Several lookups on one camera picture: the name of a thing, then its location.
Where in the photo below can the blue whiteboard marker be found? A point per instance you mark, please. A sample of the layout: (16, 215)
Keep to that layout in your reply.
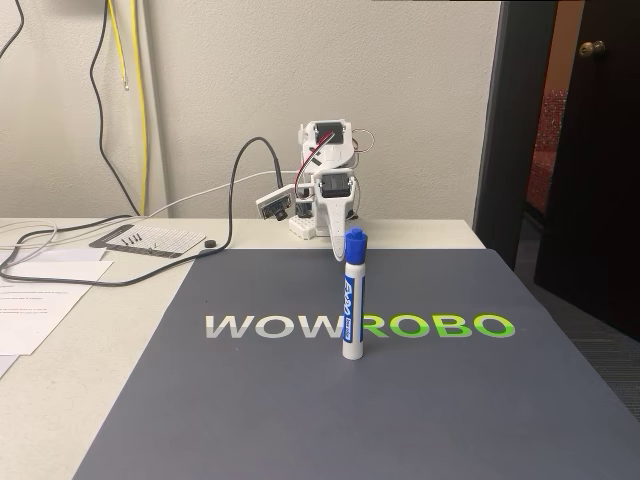
(355, 300)

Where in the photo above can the small black round cap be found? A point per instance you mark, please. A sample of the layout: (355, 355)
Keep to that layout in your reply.
(211, 244)

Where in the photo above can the striped screw card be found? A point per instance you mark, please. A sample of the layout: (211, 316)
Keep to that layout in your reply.
(170, 240)

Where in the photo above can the grey WOWROBO mat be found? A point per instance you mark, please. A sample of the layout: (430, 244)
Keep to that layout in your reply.
(350, 410)

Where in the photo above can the red speckled furniture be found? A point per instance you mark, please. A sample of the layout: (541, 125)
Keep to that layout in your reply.
(547, 150)

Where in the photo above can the dark wooden door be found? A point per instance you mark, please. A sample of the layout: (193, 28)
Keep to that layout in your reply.
(600, 175)

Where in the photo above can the blank white paper sheet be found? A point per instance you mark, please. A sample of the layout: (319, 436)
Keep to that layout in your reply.
(75, 255)

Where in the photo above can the brass door knob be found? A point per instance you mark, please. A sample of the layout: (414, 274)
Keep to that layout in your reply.
(592, 48)

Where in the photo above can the printed white paper sheet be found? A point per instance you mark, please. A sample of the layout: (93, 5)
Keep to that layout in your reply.
(35, 310)

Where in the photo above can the white gripper camera module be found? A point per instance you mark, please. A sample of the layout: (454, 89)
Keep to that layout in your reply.
(274, 202)

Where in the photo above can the dark grey door frame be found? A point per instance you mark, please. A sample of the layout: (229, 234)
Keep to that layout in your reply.
(505, 125)

